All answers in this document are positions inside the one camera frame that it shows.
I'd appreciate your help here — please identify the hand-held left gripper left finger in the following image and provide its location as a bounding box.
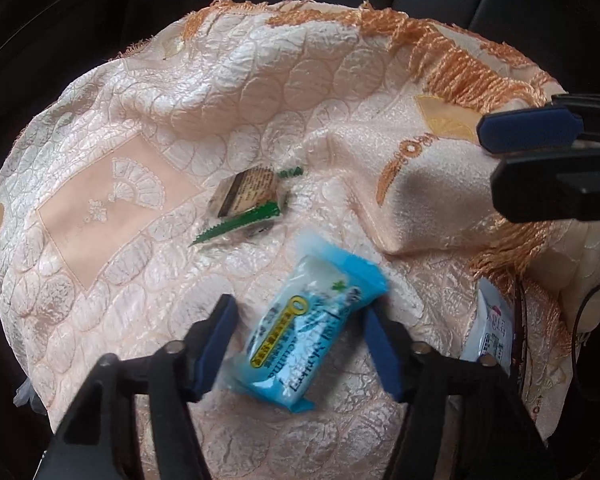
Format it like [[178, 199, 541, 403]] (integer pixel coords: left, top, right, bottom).
[[35, 294, 238, 480]]

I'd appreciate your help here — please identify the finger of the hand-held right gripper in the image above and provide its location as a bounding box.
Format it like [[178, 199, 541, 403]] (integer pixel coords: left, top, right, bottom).
[[490, 147, 600, 224], [477, 94, 600, 155]]

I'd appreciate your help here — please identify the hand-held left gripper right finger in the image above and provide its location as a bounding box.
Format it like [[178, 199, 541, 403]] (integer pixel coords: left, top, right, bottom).
[[364, 304, 566, 480]]

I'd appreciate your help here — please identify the light blue snack packet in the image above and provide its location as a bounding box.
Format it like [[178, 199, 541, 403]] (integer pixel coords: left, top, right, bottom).
[[225, 230, 391, 415]]

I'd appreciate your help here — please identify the white blue printed packet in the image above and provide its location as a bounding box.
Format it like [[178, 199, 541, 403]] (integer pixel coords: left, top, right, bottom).
[[461, 277, 515, 367]]

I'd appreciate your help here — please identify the clear green-edged candy wrapper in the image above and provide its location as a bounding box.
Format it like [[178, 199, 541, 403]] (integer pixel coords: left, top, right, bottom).
[[189, 165, 305, 247]]

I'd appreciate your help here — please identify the clear plastic scrap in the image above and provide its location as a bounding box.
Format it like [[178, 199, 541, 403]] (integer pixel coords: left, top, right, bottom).
[[12, 377, 34, 409]]

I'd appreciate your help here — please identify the peach quilted fringed cloth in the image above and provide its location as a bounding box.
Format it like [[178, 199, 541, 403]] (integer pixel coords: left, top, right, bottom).
[[0, 0, 600, 480]]

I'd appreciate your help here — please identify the thin black cable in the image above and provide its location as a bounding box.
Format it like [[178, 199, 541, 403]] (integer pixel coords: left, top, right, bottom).
[[570, 280, 600, 411]]

